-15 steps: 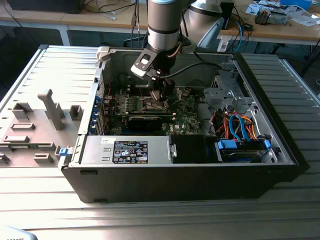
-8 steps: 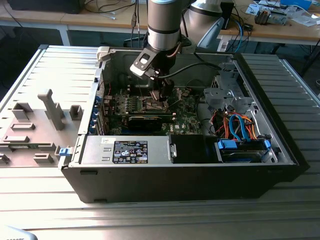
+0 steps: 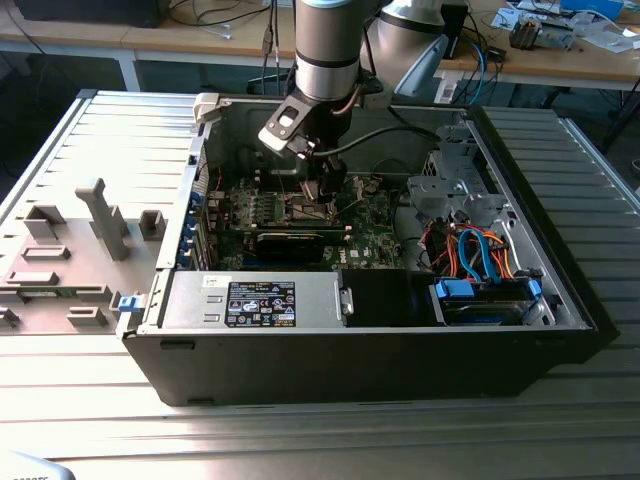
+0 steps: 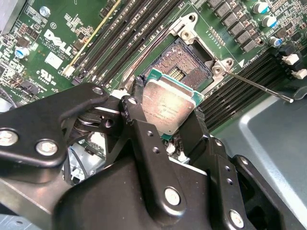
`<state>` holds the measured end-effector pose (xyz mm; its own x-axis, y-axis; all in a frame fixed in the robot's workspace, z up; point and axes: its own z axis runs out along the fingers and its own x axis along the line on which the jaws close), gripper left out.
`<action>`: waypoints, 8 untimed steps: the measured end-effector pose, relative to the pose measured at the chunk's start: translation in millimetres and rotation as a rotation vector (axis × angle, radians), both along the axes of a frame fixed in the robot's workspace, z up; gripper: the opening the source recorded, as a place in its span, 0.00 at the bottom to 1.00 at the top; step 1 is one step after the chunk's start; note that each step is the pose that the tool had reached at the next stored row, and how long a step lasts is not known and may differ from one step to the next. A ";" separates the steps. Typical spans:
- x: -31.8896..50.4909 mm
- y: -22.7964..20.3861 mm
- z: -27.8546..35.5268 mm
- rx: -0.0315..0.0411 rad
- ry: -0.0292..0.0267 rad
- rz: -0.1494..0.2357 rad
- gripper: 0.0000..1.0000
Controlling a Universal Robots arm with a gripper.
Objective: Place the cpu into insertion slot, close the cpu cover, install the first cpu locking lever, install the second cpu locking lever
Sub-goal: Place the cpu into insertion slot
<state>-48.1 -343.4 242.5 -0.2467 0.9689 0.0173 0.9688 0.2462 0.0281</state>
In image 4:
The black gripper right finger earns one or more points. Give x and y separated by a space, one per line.
221 160

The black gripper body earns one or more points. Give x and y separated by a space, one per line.
108 206

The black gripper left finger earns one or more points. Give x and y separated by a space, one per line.
24 124

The silver-topped CPU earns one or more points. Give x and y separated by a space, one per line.
168 107

